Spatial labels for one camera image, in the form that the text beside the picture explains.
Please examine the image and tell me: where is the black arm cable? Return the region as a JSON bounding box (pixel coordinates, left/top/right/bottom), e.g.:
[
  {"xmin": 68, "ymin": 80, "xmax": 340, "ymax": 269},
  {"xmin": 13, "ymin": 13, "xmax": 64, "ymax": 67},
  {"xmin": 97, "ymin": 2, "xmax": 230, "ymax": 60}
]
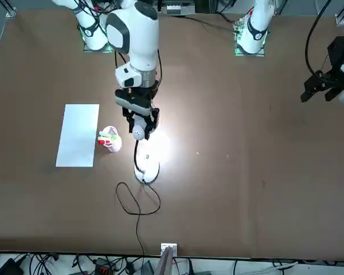
[
  {"xmin": 304, "ymin": 0, "xmax": 335, "ymax": 84},
  {"xmin": 157, "ymin": 49, "xmax": 163, "ymax": 92},
  {"xmin": 114, "ymin": 50, "xmax": 127, "ymax": 70}
]

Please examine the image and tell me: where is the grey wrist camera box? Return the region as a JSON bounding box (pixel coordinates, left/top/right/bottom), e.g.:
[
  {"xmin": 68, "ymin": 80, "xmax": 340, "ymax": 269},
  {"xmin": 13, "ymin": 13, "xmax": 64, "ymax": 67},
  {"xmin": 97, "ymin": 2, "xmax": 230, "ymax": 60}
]
[{"xmin": 115, "ymin": 89, "xmax": 153, "ymax": 116}]

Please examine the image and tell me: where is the black lamp power cable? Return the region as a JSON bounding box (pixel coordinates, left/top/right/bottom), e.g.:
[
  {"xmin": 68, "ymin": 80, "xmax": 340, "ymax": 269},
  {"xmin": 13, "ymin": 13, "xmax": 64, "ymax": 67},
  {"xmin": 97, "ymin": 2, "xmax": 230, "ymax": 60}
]
[{"xmin": 115, "ymin": 179, "xmax": 162, "ymax": 258}]

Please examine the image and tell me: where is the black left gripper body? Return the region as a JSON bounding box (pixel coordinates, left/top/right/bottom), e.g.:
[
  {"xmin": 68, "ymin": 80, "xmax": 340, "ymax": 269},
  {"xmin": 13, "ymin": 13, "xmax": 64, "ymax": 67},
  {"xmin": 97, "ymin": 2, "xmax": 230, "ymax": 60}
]
[{"xmin": 322, "ymin": 36, "xmax": 344, "ymax": 84}]

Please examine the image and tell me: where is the red capped marker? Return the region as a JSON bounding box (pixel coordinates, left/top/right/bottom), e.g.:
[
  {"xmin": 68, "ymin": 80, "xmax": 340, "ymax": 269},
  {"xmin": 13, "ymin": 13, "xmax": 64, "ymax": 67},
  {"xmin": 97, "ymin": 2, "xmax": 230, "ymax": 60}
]
[{"xmin": 97, "ymin": 132, "xmax": 117, "ymax": 145}]

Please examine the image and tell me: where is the aluminium corner post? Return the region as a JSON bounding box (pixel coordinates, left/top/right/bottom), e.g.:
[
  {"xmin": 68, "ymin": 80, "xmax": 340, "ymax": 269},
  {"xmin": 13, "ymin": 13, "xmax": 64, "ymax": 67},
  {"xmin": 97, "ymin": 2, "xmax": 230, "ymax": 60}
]
[
  {"xmin": 5, "ymin": 0, "xmax": 18, "ymax": 19},
  {"xmin": 334, "ymin": 0, "xmax": 344, "ymax": 26}
]

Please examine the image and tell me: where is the aluminium profile post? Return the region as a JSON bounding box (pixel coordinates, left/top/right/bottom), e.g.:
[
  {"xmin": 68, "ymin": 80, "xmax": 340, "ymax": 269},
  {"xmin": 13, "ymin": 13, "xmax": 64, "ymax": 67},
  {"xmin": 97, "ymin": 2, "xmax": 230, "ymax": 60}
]
[{"xmin": 154, "ymin": 242, "xmax": 179, "ymax": 275}]

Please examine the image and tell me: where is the white desk lamp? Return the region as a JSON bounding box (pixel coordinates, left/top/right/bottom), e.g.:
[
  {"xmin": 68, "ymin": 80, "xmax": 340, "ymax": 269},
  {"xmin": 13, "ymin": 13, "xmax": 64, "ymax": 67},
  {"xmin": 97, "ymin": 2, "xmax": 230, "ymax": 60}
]
[{"xmin": 131, "ymin": 113, "xmax": 162, "ymax": 184}]

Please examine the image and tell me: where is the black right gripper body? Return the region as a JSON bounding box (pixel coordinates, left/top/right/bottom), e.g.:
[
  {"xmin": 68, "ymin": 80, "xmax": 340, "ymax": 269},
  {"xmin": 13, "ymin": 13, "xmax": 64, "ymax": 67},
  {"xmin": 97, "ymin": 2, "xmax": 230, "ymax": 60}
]
[{"xmin": 130, "ymin": 85, "xmax": 160, "ymax": 110}]

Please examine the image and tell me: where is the green highlighter pen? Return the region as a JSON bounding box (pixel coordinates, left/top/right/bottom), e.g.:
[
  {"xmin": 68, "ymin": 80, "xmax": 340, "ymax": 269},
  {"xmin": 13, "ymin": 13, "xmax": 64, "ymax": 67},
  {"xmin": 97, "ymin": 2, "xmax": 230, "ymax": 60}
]
[{"xmin": 101, "ymin": 130, "xmax": 119, "ymax": 143}]

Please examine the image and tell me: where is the black power adapter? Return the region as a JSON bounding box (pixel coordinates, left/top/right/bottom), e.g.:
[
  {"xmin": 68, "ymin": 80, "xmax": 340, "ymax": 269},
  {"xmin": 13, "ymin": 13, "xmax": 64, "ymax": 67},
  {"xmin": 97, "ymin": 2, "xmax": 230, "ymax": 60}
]
[{"xmin": 0, "ymin": 257, "xmax": 24, "ymax": 275}]

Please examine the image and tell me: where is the white paper sheet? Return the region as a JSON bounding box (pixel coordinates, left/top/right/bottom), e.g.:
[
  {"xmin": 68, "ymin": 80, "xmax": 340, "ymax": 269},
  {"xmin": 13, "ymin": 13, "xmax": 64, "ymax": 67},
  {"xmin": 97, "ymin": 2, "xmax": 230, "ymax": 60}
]
[{"xmin": 55, "ymin": 104, "xmax": 100, "ymax": 167}]

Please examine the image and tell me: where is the grey power adapter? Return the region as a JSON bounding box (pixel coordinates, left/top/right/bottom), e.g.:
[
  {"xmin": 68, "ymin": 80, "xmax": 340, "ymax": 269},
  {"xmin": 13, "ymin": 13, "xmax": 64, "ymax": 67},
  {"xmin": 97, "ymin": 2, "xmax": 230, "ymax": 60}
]
[{"xmin": 140, "ymin": 259, "xmax": 156, "ymax": 275}]

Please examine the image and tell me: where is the black and red electronic box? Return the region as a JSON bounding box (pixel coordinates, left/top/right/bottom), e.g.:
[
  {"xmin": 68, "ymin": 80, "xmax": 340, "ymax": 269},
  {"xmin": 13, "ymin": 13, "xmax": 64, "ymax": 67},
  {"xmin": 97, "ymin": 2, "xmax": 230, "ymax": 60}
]
[{"xmin": 93, "ymin": 258, "xmax": 115, "ymax": 275}]

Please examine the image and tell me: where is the clear plastic pen cup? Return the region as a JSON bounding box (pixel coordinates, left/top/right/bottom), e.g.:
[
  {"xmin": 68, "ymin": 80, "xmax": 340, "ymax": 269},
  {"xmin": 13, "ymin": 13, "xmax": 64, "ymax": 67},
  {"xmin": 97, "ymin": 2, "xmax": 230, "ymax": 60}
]
[{"xmin": 99, "ymin": 125, "xmax": 123, "ymax": 153}]

